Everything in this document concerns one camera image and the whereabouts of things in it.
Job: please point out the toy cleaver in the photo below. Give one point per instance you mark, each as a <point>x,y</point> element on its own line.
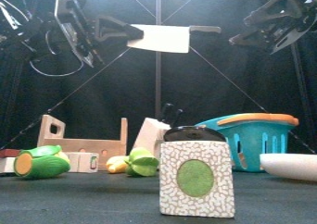
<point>164,38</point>

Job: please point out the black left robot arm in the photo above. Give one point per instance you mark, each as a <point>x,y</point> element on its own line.
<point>17,21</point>

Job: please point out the pale wooden knife block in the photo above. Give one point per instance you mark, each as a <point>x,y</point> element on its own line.
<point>151,138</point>

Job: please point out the wooden toy crate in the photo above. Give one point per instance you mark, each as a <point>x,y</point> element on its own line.
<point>89,144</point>

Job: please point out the white toy box, printed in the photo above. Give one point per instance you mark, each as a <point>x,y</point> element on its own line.
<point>85,162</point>

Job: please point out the green toy lettuce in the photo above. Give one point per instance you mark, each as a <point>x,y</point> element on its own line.
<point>143,163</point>

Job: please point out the yellow toy food piece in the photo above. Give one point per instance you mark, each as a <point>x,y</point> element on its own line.
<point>119,165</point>

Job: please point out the white bowl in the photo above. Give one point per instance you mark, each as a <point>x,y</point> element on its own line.
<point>291,166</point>

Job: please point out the green toy cucumber half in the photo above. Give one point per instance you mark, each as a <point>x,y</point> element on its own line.
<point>44,166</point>

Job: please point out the red and white toy block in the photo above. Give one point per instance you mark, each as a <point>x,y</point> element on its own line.
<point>8,163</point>

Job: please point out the patterned jar, green oval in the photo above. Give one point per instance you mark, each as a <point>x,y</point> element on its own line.
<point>196,178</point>

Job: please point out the vertical metal frame pole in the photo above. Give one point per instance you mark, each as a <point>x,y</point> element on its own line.
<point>159,79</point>

